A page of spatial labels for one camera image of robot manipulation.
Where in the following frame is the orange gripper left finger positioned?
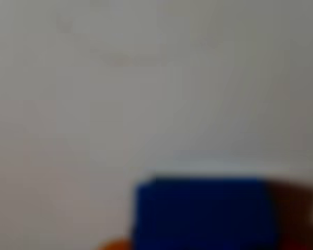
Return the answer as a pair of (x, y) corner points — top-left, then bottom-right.
(97, 237), (134, 250)

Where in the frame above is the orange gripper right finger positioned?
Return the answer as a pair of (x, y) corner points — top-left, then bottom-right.
(262, 179), (313, 250)

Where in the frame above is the small blue block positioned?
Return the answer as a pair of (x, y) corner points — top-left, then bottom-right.
(130, 176), (280, 250)

